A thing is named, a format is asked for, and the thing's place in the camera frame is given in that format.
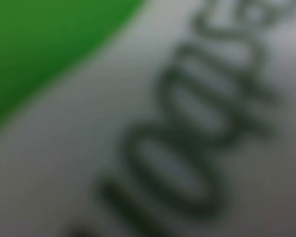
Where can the clear water bottle green label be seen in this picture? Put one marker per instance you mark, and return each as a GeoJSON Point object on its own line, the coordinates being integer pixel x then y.
{"type": "Point", "coordinates": [147, 118]}

